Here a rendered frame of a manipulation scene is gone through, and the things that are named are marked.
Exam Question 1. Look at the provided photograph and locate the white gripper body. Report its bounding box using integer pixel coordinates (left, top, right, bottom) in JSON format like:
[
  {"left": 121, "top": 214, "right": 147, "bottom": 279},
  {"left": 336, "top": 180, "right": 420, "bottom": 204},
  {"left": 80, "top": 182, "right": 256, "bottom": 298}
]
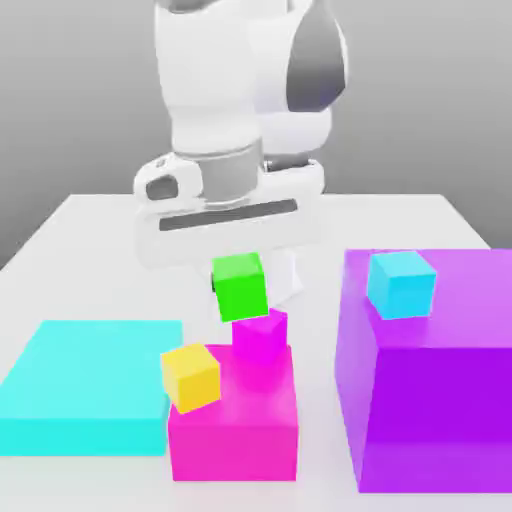
[{"left": 133, "top": 161, "right": 326, "bottom": 272}]

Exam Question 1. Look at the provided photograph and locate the small green cube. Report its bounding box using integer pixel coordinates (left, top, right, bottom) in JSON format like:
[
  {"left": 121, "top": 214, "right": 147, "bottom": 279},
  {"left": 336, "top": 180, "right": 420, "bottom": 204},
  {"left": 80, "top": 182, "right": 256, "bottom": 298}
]
[{"left": 210, "top": 251, "right": 270, "bottom": 324}]

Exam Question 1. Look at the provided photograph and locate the small magenta cube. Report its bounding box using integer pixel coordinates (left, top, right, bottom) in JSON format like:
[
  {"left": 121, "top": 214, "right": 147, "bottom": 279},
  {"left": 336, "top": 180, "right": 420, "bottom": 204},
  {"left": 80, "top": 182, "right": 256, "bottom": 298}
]
[{"left": 231, "top": 307, "right": 289, "bottom": 386}]

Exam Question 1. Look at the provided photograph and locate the small yellow cube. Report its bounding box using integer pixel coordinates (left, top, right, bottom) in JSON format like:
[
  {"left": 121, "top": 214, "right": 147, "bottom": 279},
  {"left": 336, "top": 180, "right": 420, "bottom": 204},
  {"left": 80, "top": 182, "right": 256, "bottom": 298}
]
[{"left": 159, "top": 342, "right": 222, "bottom": 416}]

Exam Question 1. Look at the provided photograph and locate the small cyan cube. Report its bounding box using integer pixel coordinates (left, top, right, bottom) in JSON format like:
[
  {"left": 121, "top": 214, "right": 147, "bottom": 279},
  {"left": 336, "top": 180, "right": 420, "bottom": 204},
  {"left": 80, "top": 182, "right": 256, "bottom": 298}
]
[{"left": 366, "top": 250, "right": 438, "bottom": 321}]

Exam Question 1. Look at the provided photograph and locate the large cyan box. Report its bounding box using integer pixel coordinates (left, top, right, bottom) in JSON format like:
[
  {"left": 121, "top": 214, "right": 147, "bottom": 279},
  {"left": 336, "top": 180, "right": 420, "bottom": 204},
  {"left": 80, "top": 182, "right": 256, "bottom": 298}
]
[{"left": 0, "top": 318, "right": 184, "bottom": 458}]

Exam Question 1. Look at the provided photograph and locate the large pink box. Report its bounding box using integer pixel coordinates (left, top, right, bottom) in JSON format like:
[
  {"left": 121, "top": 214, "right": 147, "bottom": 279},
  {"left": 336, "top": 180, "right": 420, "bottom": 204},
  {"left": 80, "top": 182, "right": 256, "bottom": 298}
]
[{"left": 166, "top": 343, "right": 300, "bottom": 483}]

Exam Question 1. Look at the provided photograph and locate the large purple box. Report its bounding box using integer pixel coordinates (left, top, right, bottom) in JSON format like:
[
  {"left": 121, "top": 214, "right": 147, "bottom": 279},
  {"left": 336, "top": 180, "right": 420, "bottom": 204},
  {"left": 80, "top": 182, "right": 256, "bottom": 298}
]
[{"left": 334, "top": 247, "right": 512, "bottom": 496}]

